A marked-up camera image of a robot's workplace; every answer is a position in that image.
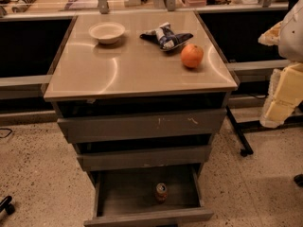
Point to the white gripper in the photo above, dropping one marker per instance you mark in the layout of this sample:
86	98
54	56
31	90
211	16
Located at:
292	37

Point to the red coke can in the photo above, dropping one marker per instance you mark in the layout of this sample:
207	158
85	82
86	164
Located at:
161	192

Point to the grey drawer cabinet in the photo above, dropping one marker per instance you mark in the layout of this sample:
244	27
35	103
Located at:
135	76

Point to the middle drawer front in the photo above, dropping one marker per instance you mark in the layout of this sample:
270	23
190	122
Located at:
148	157

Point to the top drawer front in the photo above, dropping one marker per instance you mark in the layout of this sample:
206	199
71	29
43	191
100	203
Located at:
141	125

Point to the open bottom drawer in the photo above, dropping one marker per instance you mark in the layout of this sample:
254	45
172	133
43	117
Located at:
126	198

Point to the orange fruit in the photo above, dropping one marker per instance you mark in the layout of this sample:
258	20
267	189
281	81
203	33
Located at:
192	55

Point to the blue white chip bag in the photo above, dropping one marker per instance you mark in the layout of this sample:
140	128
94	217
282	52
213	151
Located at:
165	37

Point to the white bowl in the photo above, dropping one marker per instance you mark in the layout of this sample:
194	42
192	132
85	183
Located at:
107	32

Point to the black coiled tool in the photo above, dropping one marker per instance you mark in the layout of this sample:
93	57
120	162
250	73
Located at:
22	5

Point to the black caster bottom left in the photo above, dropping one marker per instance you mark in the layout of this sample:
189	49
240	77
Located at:
5	204

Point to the black table leg frame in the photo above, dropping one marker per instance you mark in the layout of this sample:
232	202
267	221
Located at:
241	128

